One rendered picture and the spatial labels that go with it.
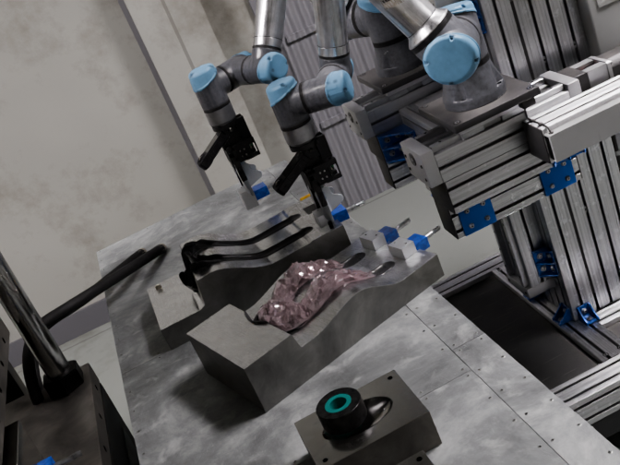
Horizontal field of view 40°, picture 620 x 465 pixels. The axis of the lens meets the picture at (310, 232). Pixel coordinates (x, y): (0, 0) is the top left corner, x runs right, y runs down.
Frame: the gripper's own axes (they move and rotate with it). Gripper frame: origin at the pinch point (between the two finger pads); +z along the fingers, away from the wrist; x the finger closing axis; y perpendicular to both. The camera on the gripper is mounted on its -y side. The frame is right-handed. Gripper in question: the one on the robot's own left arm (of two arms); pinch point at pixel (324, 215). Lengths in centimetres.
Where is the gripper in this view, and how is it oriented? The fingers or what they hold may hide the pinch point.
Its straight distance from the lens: 211.9
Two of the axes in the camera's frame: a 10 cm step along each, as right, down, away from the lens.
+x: -2.9, -3.1, 9.1
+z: 3.6, 8.4, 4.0
